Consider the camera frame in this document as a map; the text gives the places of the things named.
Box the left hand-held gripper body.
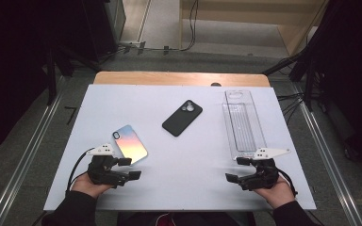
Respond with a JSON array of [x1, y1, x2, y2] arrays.
[[86, 143, 130, 189]]

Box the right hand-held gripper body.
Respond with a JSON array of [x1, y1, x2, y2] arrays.
[[239, 147, 291, 191]]

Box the iridescent phone case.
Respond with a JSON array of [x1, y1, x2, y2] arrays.
[[111, 124, 149, 166]]

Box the clear plastic tray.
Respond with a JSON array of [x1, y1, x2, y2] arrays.
[[222, 89, 268, 161]]

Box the black phone case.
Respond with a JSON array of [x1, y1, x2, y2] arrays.
[[161, 99, 204, 137]]

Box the person's right hand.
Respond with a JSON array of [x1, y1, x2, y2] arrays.
[[253, 175, 296, 210]]

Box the person's left hand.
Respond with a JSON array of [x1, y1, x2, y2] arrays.
[[71, 172, 114, 200]]

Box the person's lap dark clothing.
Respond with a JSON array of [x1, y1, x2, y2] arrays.
[[116, 211, 255, 226]]

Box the wooden table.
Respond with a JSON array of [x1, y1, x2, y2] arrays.
[[92, 71, 272, 89]]

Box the black metal stand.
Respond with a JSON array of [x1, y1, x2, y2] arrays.
[[43, 37, 103, 106], [262, 46, 326, 111]]

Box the dark curtain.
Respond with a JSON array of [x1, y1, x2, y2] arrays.
[[0, 0, 86, 158], [307, 0, 362, 168]]

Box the dark cabinet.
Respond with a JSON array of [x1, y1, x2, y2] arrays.
[[81, 0, 127, 62]]

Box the light wooden shelf unit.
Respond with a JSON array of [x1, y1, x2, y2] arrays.
[[178, 0, 329, 57]]

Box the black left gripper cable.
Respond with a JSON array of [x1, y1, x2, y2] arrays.
[[65, 147, 95, 194]]

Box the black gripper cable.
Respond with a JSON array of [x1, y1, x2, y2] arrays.
[[276, 168, 299, 197], [65, 147, 95, 194]]

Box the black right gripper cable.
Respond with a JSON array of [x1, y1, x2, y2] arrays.
[[276, 168, 299, 197]]

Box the metal floor rail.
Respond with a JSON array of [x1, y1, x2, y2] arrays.
[[291, 84, 362, 226], [0, 76, 67, 226]]

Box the black floor cables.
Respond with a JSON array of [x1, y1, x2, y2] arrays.
[[276, 92, 305, 125]]

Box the black hanging cable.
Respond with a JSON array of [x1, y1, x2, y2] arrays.
[[179, 0, 200, 53]]

